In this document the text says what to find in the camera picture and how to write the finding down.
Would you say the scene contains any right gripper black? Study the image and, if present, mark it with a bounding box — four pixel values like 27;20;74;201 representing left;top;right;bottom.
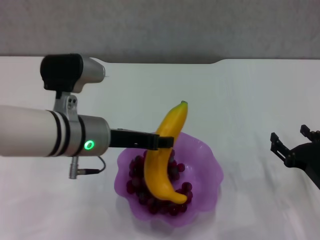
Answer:
270;124;320;191

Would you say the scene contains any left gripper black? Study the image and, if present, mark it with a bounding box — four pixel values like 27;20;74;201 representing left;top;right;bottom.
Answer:
108;128;175;151

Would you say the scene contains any yellow banana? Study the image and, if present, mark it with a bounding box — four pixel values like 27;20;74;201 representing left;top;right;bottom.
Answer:
143;100;189;204

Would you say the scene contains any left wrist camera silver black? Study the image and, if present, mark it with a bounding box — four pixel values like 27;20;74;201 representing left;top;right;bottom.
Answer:
40;53;106;121

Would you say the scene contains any purple wavy plastic plate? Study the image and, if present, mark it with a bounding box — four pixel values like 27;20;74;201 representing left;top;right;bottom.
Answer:
113;131;224;229

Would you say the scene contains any dark red grape bunch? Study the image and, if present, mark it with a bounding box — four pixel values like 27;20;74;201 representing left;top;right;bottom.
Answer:
125;149;194;217

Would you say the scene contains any left arm cable with plug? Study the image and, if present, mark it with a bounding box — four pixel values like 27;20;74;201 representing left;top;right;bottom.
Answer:
68;155;107;180

